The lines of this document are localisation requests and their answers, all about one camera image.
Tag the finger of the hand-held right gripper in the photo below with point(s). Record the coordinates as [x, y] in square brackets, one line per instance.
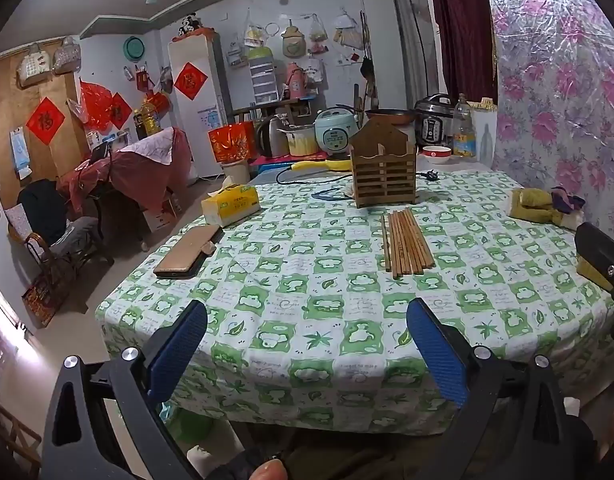
[602, 252]

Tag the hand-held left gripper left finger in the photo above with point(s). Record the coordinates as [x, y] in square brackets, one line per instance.
[179, 347]

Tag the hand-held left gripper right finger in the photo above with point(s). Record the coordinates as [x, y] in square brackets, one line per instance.
[434, 347]

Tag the bundle of wooden chopsticks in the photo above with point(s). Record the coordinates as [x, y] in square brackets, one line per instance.
[404, 245]

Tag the slatted wooden chopstick holder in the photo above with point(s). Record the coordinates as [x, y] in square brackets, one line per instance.
[382, 175]

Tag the person's left hand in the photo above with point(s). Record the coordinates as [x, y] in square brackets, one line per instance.
[269, 471]

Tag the purple cloth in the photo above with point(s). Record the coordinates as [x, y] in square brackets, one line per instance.
[567, 197]

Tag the green plastic stool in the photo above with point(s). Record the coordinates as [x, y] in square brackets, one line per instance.
[187, 427]

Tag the yellow plush toy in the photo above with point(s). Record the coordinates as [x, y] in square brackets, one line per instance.
[532, 205]

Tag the phone in gold wallet case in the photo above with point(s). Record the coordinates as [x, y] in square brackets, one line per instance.
[187, 252]

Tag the green white checked tablecloth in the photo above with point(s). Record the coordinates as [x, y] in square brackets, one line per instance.
[307, 280]

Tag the red printed floor box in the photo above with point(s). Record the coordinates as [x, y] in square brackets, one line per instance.
[43, 300]

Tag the yellow tissue pack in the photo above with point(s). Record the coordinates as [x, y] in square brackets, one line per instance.
[229, 205]

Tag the white box appliance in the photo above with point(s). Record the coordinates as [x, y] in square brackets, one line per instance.
[484, 135]

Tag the black power plug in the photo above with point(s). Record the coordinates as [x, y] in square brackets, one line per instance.
[432, 175]

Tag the small white crumpled item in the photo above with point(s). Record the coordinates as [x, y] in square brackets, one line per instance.
[350, 189]

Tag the clear plastic oil bottle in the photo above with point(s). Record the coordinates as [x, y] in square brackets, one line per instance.
[464, 132]

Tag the white bucket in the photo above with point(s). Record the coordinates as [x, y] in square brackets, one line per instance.
[235, 171]

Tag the furniture under red cloth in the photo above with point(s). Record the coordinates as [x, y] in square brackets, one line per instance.
[137, 165]

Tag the wicker chair with dark clothes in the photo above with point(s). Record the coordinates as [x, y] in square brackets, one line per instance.
[47, 215]

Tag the floral plastic sheet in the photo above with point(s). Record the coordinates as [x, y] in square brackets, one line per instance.
[557, 70]

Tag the yellow fringed cloth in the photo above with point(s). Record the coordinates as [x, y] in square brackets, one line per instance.
[482, 106]

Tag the red white bowl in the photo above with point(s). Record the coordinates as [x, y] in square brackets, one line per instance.
[435, 154]

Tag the red gift bag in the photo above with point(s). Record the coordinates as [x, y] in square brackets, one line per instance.
[232, 142]

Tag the black silver pressure cooker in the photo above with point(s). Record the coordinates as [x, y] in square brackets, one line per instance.
[432, 120]

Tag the yellow electric pan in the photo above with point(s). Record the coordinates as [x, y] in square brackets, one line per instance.
[319, 165]

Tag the white fridge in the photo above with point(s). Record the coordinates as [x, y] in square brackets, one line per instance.
[207, 130]

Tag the steel kettle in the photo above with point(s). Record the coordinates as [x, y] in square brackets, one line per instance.
[269, 137]

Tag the yellow cooking oil jug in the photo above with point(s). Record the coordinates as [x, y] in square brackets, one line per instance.
[150, 119]

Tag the frying pan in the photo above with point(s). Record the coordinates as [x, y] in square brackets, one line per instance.
[389, 116]

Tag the light blue rice cooker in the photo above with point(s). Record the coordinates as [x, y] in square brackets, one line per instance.
[336, 132]

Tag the cream cooking pot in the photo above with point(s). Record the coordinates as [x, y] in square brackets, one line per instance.
[299, 141]

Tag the red paper decorations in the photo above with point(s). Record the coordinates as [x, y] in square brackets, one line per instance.
[99, 102]

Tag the dark red curtain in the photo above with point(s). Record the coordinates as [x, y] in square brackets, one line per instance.
[462, 30]

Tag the red diamond paper on door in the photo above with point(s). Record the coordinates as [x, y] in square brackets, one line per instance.
[45, 121]

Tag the red diamond paper on fridge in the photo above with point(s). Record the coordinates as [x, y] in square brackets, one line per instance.
[190, 81]

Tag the plastic drawer tower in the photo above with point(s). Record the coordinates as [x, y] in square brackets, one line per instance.
[263, 77]

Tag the pink thermos jug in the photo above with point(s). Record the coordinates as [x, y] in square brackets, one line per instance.
[295, 81]

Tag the teal basin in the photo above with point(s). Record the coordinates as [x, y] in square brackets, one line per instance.
[134, 47]

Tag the grey handbag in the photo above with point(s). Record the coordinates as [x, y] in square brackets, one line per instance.
[67, 56]

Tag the white handbag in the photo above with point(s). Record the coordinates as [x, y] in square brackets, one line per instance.
[34, 65]

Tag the panda plush toy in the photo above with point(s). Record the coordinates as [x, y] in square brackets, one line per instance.
[189, 26]

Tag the hanging clear plastic bag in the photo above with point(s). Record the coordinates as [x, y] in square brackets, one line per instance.
[317, 30]
[254, 32]

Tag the cream jar-shaped hanging pouch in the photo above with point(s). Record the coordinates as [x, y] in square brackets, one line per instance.
[293, 40]

